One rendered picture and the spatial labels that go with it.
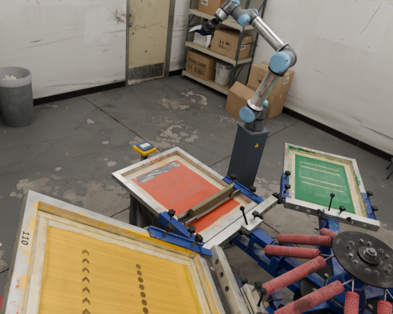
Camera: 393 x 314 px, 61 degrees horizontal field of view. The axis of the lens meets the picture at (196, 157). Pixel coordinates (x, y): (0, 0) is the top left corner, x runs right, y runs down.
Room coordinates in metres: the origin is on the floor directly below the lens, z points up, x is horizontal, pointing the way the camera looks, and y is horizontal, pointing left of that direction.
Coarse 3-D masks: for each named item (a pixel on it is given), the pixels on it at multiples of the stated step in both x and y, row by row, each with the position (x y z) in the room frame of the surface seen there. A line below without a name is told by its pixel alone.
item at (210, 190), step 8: (176, 160) 2.00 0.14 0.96; (176, 168) 1.90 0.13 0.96; (184, 168) 1.92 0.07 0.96; (192, 176) 1.84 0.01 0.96; (200, 176) 1.86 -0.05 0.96; (208, 184) 1.78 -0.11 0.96; (200, 192) 1.69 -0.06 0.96; (208, 192) 1.70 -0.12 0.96; (216, 192) 1.71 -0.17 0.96; (200, 200) 1.61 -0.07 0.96; (232, 200) 1.66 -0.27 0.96; (216, 208) 1.55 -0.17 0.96; (224, 208) 1.57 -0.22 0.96; (232, 208) 1.58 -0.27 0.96
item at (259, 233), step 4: (256, 228) 1.35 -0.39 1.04; (252, 232) 1.31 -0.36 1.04; (256, 232) 1.31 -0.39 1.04; (260, 232) 1.32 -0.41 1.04; (248, 236) 1.31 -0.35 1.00; (256, 236) 1.29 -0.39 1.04; (260, 236) 1.29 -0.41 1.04; (264, 236) 1.29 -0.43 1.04; (268, 236) 1.30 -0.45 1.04; (256, 240) 1.28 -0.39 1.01; (260, 240) 1.27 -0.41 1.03; (264, 240) 1.26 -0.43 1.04; (268, 240) 1.27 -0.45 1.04; (272, 240) 1.27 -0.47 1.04; (260, 244) 1.26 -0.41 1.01; (264, 244) 1.25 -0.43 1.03; (268, 244) 1.24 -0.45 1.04
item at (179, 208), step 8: (144, 184) 1.67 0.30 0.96; (152, 192) 1.61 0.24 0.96; (160, 200) 1.55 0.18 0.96; (184, 200) 1.58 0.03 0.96; (192, 200) 1.59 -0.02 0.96; (168, 208) 1.49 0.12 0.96; (176, 208) 1.50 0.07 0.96; (184, 208) 1.51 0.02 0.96; (208, 216) 1.47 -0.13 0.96; (216, 216) 1.48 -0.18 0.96; (192, 224) 1.38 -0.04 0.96; (200, 224) 1.39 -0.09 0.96; (208, 224) 1.40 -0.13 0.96
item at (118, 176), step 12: (156, 156) 1.96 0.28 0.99; (168, 156) 2.03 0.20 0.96; (180, 156) 2.06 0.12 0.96; (192, 156) 2.04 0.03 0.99; (132, 168) 1.78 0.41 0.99; (204, 168) 1.91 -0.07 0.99; (120, 180) 1.63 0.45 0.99; (216, 180) 1.83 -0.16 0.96; (132, 192) 1.55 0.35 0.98; (144, 204) 1.47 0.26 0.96; (156, 204) 1.46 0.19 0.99; (252, 204) 1.60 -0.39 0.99; (240, 216) 1.48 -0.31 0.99; (216, 228) 1.35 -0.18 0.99; (204, 240) 1.24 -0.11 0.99
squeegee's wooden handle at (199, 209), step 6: (228, 186) 1.66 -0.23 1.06; (222, 192) 1.59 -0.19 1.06; (228, 192) 1.63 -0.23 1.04; (210, 198) 1.51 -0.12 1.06; (216, 198) 1.54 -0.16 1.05; (222, 198) 1.59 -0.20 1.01; (198, 204) 1.44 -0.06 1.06; (204, 204) 1.45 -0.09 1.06; (210, 204) 1.50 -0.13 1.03; (192, 210) 1.39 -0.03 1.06; (198, 210) 1.42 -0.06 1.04; (204, 210) 1.46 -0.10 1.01; (192, 216) 1.38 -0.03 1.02
